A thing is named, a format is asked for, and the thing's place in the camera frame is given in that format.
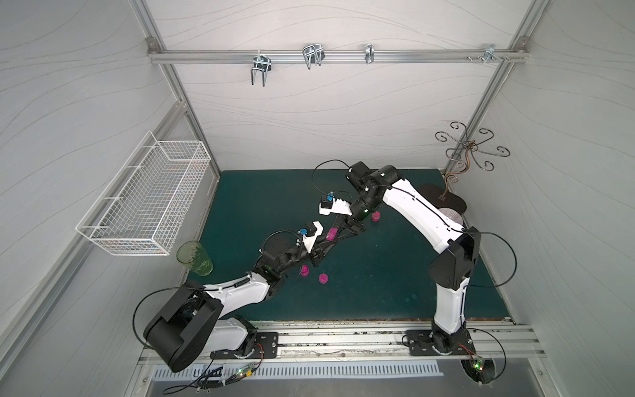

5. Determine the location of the metal double hook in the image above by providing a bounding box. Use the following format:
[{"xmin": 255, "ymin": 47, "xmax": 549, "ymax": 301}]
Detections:
[
  {"xmin": 302, "ymin": 44, "xmax": 325, "ymax": 69},
  {"xmin": 251, "ymin": 55, "xmax": 272, "ymax": 87}
]

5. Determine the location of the green plastic cup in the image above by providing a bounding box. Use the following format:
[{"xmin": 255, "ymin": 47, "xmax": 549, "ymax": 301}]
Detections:
[{"xmin": 176, "ymin": 241, "xmax": 213, "ymax": 276}]

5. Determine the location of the aluminium top crossbar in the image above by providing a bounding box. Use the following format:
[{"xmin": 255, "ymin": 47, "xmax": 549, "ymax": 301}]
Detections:
[{"xmin": 148, "ymin": 38, "xmax": 530, "ymax": 66}]

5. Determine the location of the pink patterned bowl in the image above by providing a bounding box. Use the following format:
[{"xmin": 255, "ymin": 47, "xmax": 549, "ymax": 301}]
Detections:
[{"xmin": 439, "ymin": 208, "xmax": 465, "ymax": 228}]

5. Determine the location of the metal hook tree stand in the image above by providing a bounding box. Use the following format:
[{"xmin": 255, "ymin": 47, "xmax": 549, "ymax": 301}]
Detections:
[{"xmin": 418, "ymin": 127, "xmax": 511, "ymax": 217}]

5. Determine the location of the small metal hook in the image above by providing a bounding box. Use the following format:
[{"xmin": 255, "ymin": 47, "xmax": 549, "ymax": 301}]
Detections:
[{"xmin": 365, "ymin": 44, "xmax": 375, "ymax": 65}]

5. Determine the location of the white wire basket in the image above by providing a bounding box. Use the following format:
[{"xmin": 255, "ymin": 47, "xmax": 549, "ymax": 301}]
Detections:
[{"xmin": 75, "ymin": 132, "xmax": 211, "ymax": 256}]

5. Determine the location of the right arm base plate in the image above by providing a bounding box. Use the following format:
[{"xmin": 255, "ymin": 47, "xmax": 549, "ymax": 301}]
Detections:
[{"xmin": 402, "ymin": 329, "xmax": 476, "ymax": 357}]

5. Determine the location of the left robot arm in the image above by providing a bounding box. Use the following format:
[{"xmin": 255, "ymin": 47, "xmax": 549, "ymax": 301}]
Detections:
[{"xmin": 133, "ymin": 233, "xmax": 352, "ymax": 372}]

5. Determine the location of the magenta paint jar back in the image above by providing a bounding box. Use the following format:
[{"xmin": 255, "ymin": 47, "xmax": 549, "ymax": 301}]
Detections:
[{"xmin": 327, "ymin": 228, "xmax": 339, "ymax": 242}]

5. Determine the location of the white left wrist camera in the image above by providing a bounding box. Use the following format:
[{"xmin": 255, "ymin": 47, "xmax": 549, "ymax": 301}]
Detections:
[{"xmin": 299, "ymin": 221, "xmax": 324, "ymax": 253}]

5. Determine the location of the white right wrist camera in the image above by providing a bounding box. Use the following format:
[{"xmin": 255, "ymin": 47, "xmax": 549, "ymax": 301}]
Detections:
[{"xmin": 318, "ymin": 195, "xmax": 352, "ymax": 216}]

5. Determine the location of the metal double hook middle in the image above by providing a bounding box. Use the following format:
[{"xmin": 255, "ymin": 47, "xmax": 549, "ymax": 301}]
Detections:
[{"xmin": 302, "ymin": 44, "xmax": 325, "ymax": 69}]

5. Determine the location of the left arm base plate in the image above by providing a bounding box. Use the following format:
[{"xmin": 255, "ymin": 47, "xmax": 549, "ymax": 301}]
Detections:
[{"xmin": 209, "ymin": 331, "xmax": 279, "ymax": 361}]

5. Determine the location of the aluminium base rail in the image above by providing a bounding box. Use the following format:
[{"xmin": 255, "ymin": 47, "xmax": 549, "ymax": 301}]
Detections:
[{"xmin": 137, "ymin": 319, "xmax": 547, "ymax": 366}]

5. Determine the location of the metal double hook left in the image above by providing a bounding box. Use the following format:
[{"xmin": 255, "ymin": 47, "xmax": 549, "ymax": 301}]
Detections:
[{"xmin": 251, "ymin": 55, "xmax": 272, "ymax": 87}]

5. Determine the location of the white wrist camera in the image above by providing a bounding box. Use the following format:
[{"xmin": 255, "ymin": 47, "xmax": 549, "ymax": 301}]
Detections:
[
  {"xmin": 318, "ymin": 195, "xmax": 352, "ymax": 216},
  {"xmin": 299, "ymin": 221, "xmax": 324, "ymax": 253}
]

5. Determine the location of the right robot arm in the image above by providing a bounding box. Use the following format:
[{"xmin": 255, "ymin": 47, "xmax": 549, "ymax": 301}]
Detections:
[{"xmin": 347, "ymin": 161, "xmax": 484, "ymax": 356}]

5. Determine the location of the green table mat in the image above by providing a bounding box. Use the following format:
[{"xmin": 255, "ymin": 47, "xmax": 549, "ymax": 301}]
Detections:
[{"xmin": 170, "ymin": 168, "xmax": 511, "ymax": 322}]

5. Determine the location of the round black device with LED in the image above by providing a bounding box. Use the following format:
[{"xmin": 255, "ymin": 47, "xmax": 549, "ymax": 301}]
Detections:
[{"xmin": 461, "ymin": 358, "xmax": 497, "ymax": 385}]

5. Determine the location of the white slotted cable duct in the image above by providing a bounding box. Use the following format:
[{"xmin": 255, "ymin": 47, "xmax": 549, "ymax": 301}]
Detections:
[{"xmin": 151, "ymin": 360, "xmax": 444, "ymax": 382}]

